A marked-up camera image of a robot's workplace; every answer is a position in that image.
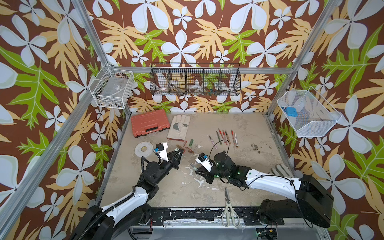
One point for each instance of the red plastic tool case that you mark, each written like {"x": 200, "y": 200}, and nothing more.
{"x": 149, "y": 122}

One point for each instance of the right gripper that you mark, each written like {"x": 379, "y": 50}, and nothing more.
{"x": 201, "y": 169}

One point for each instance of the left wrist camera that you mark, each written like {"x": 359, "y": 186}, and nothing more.
{"x": 161, "y": 152}

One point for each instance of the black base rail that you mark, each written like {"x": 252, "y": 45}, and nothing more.
{"x": 157, "y": 216}

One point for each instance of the white handled scissors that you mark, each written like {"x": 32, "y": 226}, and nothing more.
{"x": 229, "y": 215}

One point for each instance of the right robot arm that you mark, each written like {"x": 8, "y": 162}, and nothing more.
{"x": 305, "y": 197}

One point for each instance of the red gel pen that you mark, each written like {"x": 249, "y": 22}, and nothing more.
{"x": 233, "y": 137}

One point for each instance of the dark green pen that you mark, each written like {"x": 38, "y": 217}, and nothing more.
{"x": 219, "y": 138}

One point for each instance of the pink pen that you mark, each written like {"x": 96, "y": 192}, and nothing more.
{"x": 212, "y": 141}

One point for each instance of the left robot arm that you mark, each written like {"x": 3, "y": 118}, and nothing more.
{"x": 100, "y": 223}

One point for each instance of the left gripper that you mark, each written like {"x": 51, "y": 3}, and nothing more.
{"x": 173, "y": 162}

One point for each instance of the blue object in basket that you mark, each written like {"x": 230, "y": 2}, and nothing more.
{"x": 291, "y": 112}

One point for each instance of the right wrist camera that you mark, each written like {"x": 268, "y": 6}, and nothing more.
{"x": 204, "y": 160}

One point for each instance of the white wire basket left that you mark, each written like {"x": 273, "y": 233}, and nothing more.
{"x": 111, "y": 88}

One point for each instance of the white tape roll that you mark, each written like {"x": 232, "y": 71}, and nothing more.
{"x": 144, "y": 149}

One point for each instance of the clear red-capped pen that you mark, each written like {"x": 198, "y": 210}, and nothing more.
{"x": 224, "y": 135}

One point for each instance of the white mesh basket right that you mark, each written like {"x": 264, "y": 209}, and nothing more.
{"x": 316, "y": 116}

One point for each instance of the beige work glove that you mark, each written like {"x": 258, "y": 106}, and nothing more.
{"x": 179, "y": 128}

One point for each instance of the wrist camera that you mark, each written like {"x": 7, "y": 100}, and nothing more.
{"x": 204, "y": 160}
{"x": 161, "y": 152}

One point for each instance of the black wire basket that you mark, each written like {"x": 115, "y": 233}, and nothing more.
{"x": 212, "y": 79}

